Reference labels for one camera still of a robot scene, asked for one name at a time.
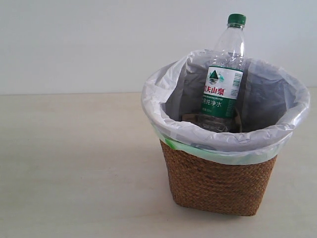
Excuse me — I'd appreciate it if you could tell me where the white plastic bin liner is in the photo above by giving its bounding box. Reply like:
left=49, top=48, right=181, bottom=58
left=141, top=50, right=310, bottom=153

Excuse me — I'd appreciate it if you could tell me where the brown cardboard pulp tray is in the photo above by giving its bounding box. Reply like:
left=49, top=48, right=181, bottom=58
left=182, top=108, right=242, bottom=133

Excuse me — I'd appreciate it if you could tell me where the green plastic bin liner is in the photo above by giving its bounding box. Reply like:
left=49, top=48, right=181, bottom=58
left=157, top=132, right=279, bottom=165

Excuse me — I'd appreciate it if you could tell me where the green label water bottle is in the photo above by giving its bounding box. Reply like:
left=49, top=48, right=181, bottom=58
left=198, top=13, right=246, bottom=133

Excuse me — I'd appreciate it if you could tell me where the brown woven wicker bin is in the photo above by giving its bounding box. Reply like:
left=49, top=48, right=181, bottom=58
left=160, top=141, right=276, bottom=216

